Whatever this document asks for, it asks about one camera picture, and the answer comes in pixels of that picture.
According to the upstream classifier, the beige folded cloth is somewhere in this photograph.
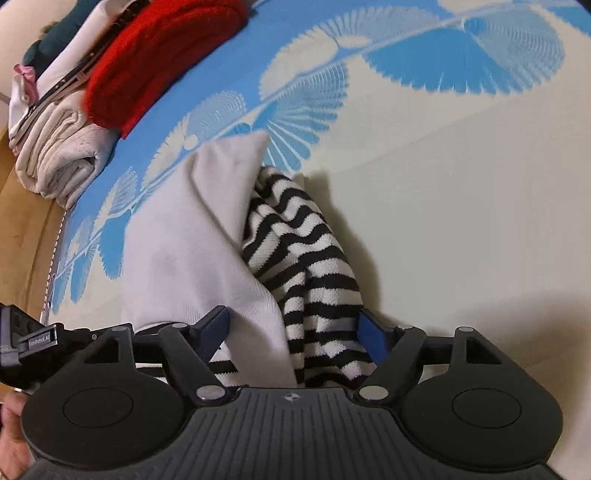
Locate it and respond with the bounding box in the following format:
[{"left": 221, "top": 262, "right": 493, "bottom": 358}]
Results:
[{"left": 14, "top": 105, "right": 118, "bottom": 209}]

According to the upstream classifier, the red knit sweater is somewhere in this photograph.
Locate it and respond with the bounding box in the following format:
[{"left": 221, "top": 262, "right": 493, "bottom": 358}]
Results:
[{"left": 84, "top": 0, "right": 251, "bottom": 140}]

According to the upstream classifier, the pink cloth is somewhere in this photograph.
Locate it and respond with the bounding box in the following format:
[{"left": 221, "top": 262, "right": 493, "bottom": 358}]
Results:
[{"left": 12, "top": 64, "right": 38, "bottom": 109}]

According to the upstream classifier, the blue floral bedsheet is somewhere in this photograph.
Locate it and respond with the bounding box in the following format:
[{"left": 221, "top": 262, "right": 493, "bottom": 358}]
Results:
[{"left": 45, "top": 0, "right": 591, "bottom": 467}]

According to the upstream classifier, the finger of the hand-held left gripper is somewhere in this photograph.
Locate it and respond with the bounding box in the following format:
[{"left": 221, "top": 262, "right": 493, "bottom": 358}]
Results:
[{"left": 61, "top": 327, "right": 114, "bottom": 370}]

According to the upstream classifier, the dark teal garment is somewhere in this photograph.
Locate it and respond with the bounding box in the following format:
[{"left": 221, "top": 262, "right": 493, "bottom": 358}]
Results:
[{"left": 23, "top": 0, "right": 108, "bottom": 80}]

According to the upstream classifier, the black white striped shirt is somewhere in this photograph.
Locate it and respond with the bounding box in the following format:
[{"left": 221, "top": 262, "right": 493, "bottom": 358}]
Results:
[{"left": 120, "top": 129, "right": 376, "bottom": 389}]

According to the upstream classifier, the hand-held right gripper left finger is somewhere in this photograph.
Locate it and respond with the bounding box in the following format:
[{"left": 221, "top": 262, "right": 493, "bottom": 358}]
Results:
[{"left": 86, "top": 305, "right": 232, "bottom": 407}]

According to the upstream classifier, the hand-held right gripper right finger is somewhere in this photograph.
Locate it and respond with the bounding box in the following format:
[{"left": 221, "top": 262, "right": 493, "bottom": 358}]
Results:
[{"left": 353, "top": 308, "right": 504, "bottom": 402}]

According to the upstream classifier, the person's left hand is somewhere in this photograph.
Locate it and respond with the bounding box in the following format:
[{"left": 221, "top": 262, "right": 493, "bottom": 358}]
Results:
[{"left": 0, "top": 392, "right": 34, "bottom": 480}]

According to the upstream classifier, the white cloth with dark trim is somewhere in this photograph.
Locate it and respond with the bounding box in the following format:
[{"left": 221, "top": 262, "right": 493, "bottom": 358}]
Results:
[{"left": 8, "top": 0, "right": 153, "bottom": 145}]

